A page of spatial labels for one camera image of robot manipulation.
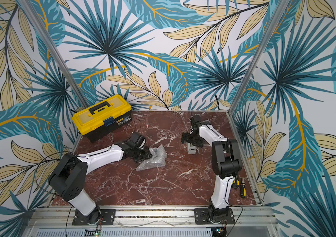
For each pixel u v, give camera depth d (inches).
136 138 28.2
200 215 28.9
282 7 27.1
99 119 36.3
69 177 17.8
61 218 29.3
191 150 37.2
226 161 20.6
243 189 32.1
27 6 26.5
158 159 33.0
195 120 31.7
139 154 30.1
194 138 33.0
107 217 29.3
